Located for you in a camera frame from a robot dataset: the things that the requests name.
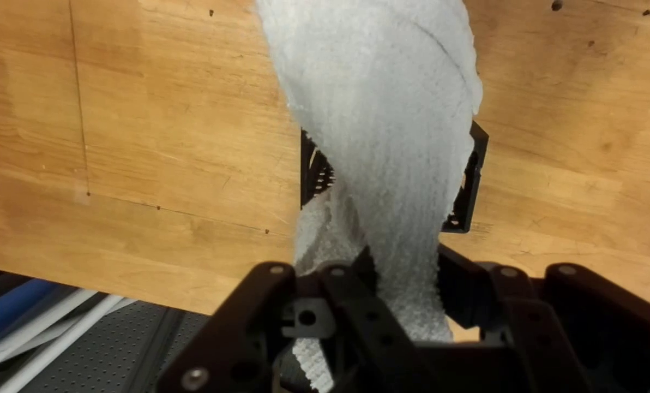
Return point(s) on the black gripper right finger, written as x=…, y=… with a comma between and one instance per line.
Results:
x=557, y=329

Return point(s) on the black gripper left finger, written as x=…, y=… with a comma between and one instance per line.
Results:
x=339, y=306

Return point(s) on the white towel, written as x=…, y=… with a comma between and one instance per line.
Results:
x=382, y=145

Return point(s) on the black perforated box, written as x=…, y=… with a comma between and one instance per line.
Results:
x=471, y=188

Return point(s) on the upright white pole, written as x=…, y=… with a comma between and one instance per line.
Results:
x=65, y=346

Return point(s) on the slanted white pole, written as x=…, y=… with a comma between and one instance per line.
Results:
x=43, y=322

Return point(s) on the blue board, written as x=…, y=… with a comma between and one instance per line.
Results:
x=10, y=308

